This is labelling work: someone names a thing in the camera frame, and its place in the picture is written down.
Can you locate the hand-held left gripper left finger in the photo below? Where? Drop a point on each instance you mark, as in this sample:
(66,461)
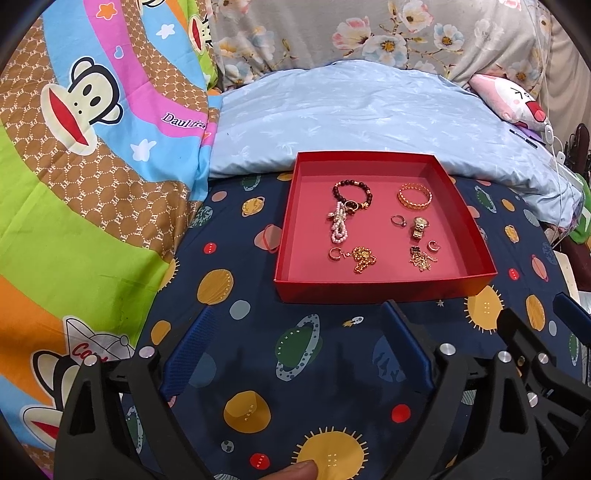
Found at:
(194,350)

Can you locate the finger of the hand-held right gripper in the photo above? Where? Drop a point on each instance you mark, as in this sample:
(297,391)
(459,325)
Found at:
(570,307)
(526,332)

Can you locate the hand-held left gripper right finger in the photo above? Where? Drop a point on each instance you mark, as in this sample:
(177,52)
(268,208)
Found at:
(406,341)

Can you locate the small silver hoop earring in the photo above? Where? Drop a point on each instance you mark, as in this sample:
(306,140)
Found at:
(437,246)

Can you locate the gold hoop earring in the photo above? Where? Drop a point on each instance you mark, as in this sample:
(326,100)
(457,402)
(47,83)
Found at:
(331,254)

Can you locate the small gold watch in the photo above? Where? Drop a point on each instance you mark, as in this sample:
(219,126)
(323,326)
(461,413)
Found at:
(419,224)

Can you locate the red cardboard box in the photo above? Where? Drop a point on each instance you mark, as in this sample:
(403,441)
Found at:
(314,240)

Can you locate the person's left hand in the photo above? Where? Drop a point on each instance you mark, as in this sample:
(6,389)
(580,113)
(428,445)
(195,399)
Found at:
(300,473)

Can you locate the green cloth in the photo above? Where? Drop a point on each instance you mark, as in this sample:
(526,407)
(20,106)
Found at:
(581,230)

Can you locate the navy planet-print bedsheet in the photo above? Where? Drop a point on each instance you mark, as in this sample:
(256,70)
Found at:
(323,350)

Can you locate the gold bangle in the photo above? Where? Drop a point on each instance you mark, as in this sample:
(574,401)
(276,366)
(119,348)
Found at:
(406,203)

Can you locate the dark furniture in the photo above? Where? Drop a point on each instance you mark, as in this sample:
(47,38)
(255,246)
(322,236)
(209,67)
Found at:
(579,152)

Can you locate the purple cloth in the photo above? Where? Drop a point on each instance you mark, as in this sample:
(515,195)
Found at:
(526,134)

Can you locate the colourful cartoon blanket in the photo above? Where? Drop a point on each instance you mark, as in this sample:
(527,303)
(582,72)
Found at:
(92,184)

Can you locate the pink plush toy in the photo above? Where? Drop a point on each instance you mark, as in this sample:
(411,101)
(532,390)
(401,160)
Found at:
(503,99)

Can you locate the beige cloth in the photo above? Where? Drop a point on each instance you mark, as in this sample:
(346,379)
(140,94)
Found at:
(563,83)

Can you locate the light blue pillow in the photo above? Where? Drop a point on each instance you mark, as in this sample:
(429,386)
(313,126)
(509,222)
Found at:
(369,110)

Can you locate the floral grey pillow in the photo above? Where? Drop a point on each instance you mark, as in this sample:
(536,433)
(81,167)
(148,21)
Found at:
(323,27)

